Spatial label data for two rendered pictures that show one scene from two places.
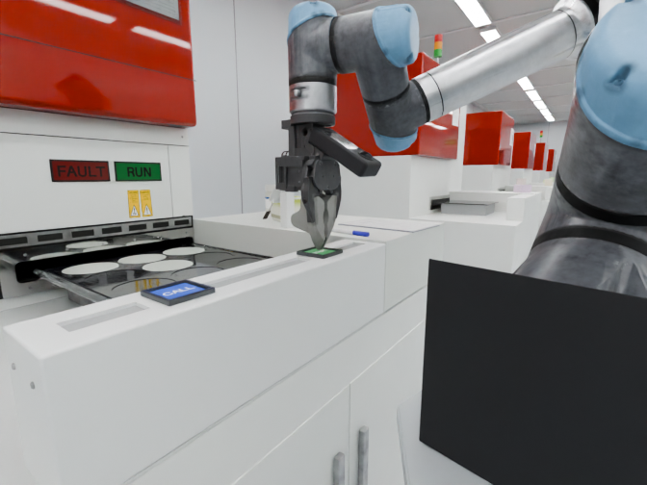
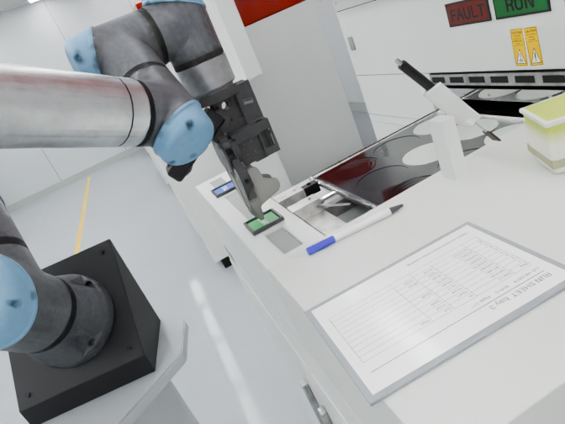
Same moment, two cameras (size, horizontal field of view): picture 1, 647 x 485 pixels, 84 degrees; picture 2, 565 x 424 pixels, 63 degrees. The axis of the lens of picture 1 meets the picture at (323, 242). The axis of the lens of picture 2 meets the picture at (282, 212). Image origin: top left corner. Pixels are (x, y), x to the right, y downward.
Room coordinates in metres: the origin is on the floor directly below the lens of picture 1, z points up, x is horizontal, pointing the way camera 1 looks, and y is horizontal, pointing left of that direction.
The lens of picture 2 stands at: (1.07, -0.49, 1.25)
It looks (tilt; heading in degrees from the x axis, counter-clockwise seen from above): 22 degrees down; 131
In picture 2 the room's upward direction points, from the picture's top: 24 degrees counter-clockwise
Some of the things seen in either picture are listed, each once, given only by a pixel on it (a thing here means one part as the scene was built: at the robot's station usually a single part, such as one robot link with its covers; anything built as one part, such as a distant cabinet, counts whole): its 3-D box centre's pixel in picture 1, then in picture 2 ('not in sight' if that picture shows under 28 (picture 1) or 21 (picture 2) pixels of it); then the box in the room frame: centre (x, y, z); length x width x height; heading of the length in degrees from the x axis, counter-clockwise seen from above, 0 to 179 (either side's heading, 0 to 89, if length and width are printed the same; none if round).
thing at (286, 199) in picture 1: (282, 199); (453, 125); (0.89, 0.10, 1.03); 0.06 x 0.04 x 0.13; 54
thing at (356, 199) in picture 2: not in sight; (351, 197); (0.65, 0.19, 0.90); 0.38 x 0.01 x 0.01; 144
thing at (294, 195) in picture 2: not in sight; (286, 201); (0.49, 0.20, 0.89); 0.08 x 0.03 x 0.03; 54
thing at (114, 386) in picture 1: (268, 317); (257, 235); (0.49, 0.08, 0.89); 0.55 x 0.09 x 0.14; 144
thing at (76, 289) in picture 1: (72, 287); (377, 144); (0.61, 0.44, 0.90); 0.37 x 0.01 x 0.01; 54
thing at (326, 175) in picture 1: (309, 156); (234, 127); (0.60, 0.02, 1.12); 0.09 x 0.08 x 0.12; 54
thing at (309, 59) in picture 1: (314, 49); (180, 23); (0.60, 0.01, 1.28); 0.09 x 0.08 x 0.11; 63
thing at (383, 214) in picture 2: (342, 231); (355, 228); (0.78, -0.04, 0.97); 0.14 x 0.01 x 0.01; 47
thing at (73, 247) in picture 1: (115, 256); (504, 109); (0.87, 0.51, 0.89); 0.44 x 0.02 x 0.10; 144
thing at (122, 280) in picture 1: (168, 266); (428, 154); (0.76, 0.33, 0.90); 0.34 x 0.34 x 0.01; 54
